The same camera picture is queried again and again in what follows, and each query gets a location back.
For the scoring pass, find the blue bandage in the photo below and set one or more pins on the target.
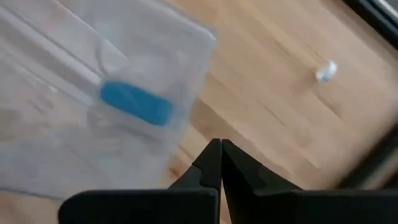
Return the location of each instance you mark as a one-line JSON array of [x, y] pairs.
[[136, 104]]

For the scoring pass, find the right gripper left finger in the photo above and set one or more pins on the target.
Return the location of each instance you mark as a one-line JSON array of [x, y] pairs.
[[155, 208]]

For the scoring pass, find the small white paper scrap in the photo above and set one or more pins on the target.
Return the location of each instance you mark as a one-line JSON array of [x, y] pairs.
[[326, 72]]

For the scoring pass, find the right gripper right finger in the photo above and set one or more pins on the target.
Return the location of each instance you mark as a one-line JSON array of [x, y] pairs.
[[295, 208]]

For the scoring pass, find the clear plastic container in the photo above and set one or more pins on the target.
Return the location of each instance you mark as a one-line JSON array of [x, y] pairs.
[[62, 140]]

